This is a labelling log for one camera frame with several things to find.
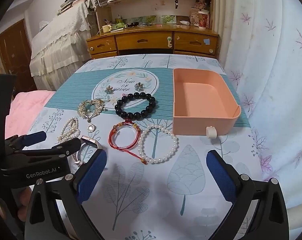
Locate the hanging keys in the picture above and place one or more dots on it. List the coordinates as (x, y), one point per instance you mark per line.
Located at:
(176, 4)

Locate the silver bangle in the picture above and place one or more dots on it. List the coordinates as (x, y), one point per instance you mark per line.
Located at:
(89, 140)

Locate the brown wooden door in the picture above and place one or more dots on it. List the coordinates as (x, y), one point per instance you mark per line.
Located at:
(13, 47)

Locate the small cream cup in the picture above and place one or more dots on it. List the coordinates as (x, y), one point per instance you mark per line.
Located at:
(105, 28)

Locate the red patterned paper cup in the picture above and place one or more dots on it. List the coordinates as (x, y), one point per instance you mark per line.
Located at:
(203, 20)

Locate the tree printed tablecloth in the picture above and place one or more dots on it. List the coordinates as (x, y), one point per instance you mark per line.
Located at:
(151, 200)

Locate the green white hook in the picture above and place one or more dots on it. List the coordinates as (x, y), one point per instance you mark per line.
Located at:
(169, 42)

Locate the pink plastic drawer box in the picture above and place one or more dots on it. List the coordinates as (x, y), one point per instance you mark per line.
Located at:
(200, 100)

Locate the white leaf printed curtain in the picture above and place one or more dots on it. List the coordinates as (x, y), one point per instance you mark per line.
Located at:
(273, 67)

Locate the round silver pendant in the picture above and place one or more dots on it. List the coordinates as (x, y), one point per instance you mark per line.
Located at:
(91, 128)

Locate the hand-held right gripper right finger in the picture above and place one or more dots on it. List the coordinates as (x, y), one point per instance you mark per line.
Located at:
(220, 177)

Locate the white tube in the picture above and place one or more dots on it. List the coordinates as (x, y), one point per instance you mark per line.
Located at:
(184, 22)

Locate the wooden desk with drawers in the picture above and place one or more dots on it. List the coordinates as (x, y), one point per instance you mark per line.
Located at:
(143, 41)

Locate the blue sticker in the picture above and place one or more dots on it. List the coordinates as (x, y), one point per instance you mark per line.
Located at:
(206, 42)

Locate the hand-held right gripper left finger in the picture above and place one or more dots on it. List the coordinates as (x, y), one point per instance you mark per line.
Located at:
(91, 177)

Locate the cream lace furniture cover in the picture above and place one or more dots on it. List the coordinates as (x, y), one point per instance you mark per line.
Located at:
(61, 45)

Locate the stack of books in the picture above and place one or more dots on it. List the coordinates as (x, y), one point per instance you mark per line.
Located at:
(71, 3)

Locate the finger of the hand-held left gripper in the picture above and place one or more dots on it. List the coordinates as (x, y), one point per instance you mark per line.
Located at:
(68, 145)
(37, 137)

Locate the pink blanket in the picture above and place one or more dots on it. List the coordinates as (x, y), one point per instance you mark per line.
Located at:
(23, 110)

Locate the person's left hand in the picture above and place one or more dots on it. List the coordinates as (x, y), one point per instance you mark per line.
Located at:
(24, 202)

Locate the blue flower earring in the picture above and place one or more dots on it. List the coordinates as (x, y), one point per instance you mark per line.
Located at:
(109, 89)
(138, 86)

